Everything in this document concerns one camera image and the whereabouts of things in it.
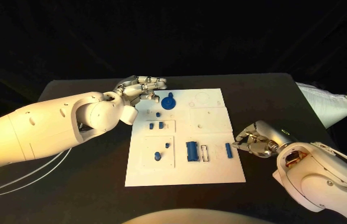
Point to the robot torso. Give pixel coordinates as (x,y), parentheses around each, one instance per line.
(196,218)

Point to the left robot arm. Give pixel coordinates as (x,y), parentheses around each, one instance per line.
(54,124)

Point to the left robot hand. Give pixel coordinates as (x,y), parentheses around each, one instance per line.
(132,90)

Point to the large blue block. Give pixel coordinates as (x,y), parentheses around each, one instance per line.
(193,151)

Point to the small blue block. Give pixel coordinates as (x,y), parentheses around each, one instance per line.
(151,126)

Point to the white task board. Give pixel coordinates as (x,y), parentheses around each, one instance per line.
(211,171)

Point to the long blue bar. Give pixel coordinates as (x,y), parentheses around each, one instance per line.
(229,150)

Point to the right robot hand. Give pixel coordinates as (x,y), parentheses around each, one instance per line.
(271,135)

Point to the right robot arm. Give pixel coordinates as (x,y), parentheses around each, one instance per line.
(311,171)

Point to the white crumpled cloth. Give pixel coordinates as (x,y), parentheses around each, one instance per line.
(326,105)

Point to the blue gear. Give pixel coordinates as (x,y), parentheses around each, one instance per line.
(168,103)

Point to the blue short cylinder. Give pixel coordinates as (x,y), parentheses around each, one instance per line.
(158,156)

